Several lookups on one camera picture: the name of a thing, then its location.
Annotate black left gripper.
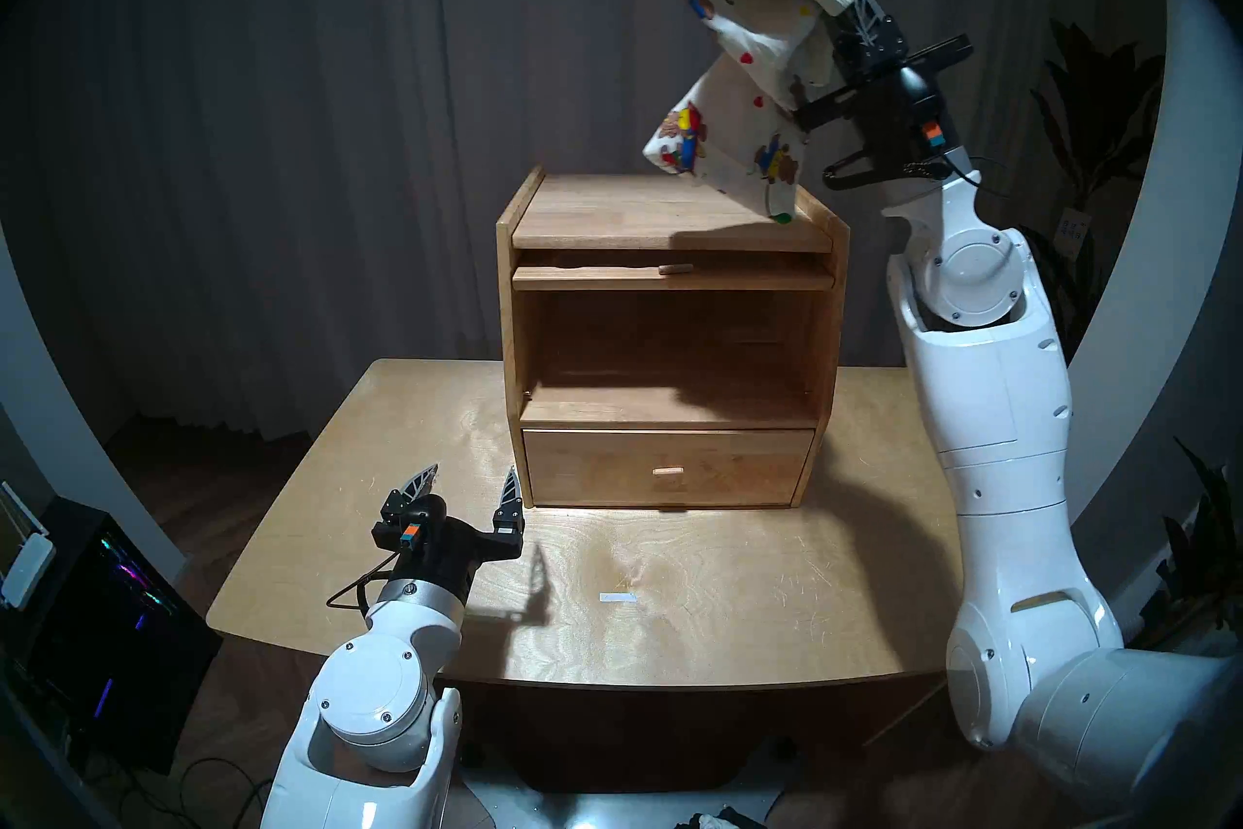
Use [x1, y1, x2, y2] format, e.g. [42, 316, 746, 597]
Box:
[372, 463, 527, 604]

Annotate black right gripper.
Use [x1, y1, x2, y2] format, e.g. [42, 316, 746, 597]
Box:
[794, 0, 975, 179]

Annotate white cartoon print pants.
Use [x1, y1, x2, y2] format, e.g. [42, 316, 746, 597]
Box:
[643, 0, 863, 228]

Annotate wooden door wavy window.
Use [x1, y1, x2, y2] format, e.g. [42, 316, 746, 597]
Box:
[513, 252, 835, 291]

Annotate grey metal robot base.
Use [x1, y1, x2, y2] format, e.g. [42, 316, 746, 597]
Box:
[456, 764, 788, 829]

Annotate light wooden table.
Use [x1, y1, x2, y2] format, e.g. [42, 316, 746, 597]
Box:
[206, 359, 972, 692]

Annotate tall dark leafy plant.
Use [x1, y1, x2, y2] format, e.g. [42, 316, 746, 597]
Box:
[1015, 19, 1166, 362]

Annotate wooden cabinet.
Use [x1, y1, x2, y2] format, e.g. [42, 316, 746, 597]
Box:
[495, 165, 852, 509]

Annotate black computer tower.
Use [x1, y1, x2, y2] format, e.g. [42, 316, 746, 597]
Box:
[0, 497, 224, 775]

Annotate grey pleated curtain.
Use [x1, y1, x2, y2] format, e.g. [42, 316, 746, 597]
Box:
[0, 0, 1166, 449]

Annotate white router box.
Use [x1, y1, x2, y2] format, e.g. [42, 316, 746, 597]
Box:
[0, 480, 57, 611]

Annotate dark spiky potted plant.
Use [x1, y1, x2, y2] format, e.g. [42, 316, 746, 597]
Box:
[1126, 437, 1243, 653]

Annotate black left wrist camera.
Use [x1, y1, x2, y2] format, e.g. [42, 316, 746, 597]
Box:
[402, 494, 449, 552]

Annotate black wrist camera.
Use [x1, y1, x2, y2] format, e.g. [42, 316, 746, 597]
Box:
[402, 494, 449, 552]
[901, 65, 948, 150]

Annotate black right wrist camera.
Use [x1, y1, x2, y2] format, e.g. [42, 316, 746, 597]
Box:
[901, 65, 948, 150]

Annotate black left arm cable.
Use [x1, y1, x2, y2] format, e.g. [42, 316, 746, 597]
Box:
[326, 550, 401, 619]

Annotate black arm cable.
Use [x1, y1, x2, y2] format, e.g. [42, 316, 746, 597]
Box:
[326, 550, 401, 619]
[822, 140, 984, 193]

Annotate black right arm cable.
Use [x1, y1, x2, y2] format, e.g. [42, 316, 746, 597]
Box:
[822, 140, 984, 193]

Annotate black floor cable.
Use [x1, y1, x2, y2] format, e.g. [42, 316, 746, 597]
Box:
[87, 754, 283, 829]

